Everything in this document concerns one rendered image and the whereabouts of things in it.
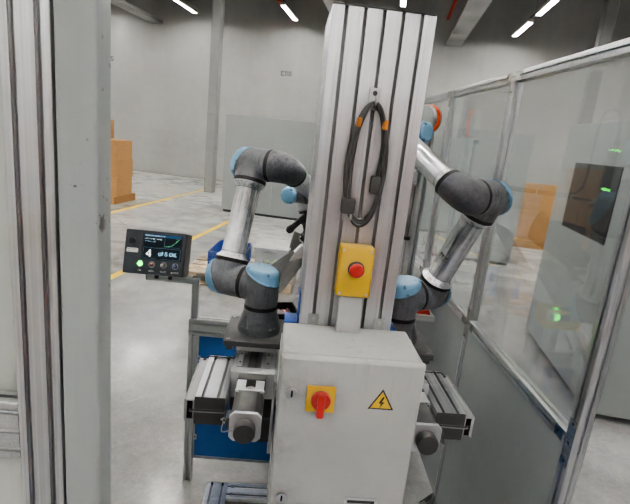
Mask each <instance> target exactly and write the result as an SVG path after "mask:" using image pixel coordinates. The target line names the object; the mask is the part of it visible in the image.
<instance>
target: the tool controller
mask: <svg viewBox="0 0 630 504"><path fill-rule="evenodd" d="M191 244H192V235H188V234H181V233H171V232H160V231H150V230H140V229H129V228H128V229H127V232H126V241H125V251H124V261H123V270H122V271H123V272H126V273H137V274H148V275H155V276H154V279H158V278H159V276H168V280H172V277H180V278H183V277H187V276H188V274H189V264H190V254H191ZM143 246H145V247H155V253H154V259H148V258H142V255H143ZM139 260H141V261H143V265H142V266H138V265H137V261H139ZM151 261H153V262H154V263H155V266H154V267H152V268H151V267H149V262H151ZM163 262H164V263H166V265H167V267H166V268H165V269H162V268H161V267H160V264H161V263H163ZM173 264H177V265H178V269H176V270H174V269H173V268H172V265H173Z"/></svg>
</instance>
